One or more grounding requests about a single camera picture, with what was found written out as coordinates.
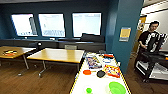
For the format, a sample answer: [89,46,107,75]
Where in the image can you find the large green bowl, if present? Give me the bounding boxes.
[108,81,128,94]

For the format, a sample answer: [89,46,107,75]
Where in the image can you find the black lounge cushion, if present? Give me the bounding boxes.
[80,32,105,43]

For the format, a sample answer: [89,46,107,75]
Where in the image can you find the grey office chair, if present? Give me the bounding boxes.
[64,44,78,51]

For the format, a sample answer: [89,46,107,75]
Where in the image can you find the blue board game box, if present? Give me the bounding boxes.
[85,54,103,71]

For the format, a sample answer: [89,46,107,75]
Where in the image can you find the dark window bench seat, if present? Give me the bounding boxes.
[0,37,107,53]

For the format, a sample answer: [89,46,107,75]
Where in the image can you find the orange ping pong paddle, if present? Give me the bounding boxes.
[82,69,93,76]

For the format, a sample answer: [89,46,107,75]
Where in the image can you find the light wood office table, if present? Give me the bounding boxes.
[0,45,36,70]
[26,48,86,78]

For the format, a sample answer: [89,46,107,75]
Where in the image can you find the black ping pong paddle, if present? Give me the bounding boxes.
[96,69,107,79]

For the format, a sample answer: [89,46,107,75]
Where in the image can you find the red board game box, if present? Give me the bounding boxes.
[102,64,122,79]

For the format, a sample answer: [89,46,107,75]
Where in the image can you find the yellow air hockey table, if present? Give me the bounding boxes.
[69,52,133,94]

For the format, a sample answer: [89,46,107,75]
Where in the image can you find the black office chair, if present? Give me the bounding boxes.
[27,41,43,51]

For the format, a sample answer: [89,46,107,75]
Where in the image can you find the person in dark shirt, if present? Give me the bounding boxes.
[137,20,168,64]

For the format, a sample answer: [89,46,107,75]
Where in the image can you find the black wheeled cart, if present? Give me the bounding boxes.
[134,49,168,83]

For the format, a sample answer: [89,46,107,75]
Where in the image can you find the orange black table items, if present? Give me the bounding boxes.
[2,49,18,57]

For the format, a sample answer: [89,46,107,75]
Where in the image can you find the yellow wall sign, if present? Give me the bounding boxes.
[118,26,132,43]

